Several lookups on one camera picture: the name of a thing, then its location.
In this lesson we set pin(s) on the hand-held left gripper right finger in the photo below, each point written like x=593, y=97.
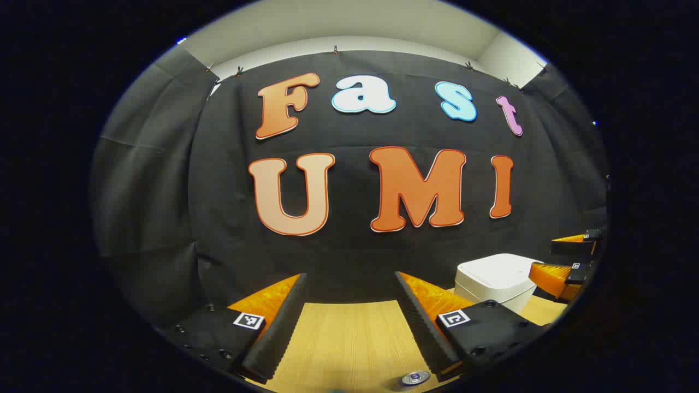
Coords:
x=423, y=333

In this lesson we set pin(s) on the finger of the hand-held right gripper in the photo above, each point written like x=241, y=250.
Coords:
x=551, y=278
x=573, y=245

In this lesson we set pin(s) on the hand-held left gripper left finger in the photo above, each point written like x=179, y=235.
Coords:
x=276, y=338

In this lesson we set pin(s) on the blue pop can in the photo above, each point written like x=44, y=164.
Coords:
x=416, y=377

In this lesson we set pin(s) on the white desktop garbage bin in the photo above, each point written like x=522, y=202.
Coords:
x=491, y=273

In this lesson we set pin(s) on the wooden desktop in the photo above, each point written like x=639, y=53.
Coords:
x=349, y=344

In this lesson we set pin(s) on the black backdrop cloth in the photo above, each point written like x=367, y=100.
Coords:
x=355, y=251

